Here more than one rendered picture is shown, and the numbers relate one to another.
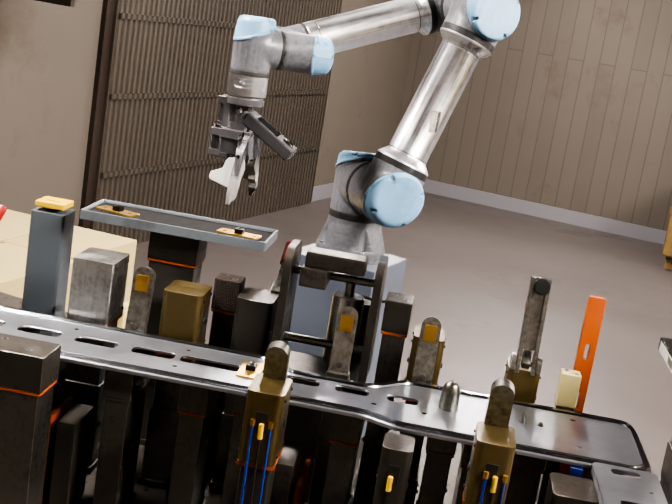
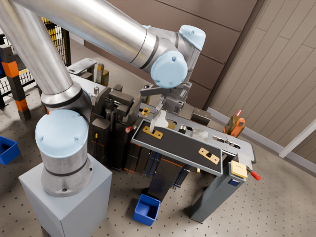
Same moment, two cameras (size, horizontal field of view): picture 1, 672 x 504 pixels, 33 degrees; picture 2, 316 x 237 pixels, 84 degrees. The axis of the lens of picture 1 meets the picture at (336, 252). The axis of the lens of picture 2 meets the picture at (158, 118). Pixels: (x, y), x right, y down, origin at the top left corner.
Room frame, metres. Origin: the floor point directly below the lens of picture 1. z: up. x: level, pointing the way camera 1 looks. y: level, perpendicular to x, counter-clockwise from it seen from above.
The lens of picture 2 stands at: (2.73, 0.19, 1.67)
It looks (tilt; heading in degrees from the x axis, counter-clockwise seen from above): 38 degrees down; 180
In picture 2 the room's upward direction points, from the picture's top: 18 degrees clockwise
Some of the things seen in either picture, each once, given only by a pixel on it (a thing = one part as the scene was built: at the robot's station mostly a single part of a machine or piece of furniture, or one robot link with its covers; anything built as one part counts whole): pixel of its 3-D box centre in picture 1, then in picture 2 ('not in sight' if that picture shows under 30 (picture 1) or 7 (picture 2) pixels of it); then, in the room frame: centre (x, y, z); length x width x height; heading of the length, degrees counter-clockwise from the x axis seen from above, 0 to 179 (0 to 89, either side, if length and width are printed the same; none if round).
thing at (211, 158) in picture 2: (118, 208); (209, 154); (2.22, 0.44, 1.17); 0.08 x 0.04 x 0.01; 67
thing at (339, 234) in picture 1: (352, 232); (67, 166); (2.44, -0.03, 1.15); 0.15 x 0.15 x 0.10
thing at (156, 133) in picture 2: (239, 231); (153, 131); (2.19, 0.19, 1.17); 0.08 x 0.04 x 0.01; 79
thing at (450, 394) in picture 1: (449, 398); (96, 90); (1.83, -0.23, 1.02); 0.03 x 0.03 x 0.07
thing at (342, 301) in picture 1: (319, 375); (115, 132); (2.06, -0.01, 0.95); 0.18 x 0.13 x 0.49; 85
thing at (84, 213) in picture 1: (180, 224); (178, 145); (2.21, 0.31, 1.16); 0.37 x 0.14 x 0.02; 85
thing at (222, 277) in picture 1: (216, 377); (145, 151); (2.08, 0.19, 0.90); 0.05 x 0.05 x 0.40; 85
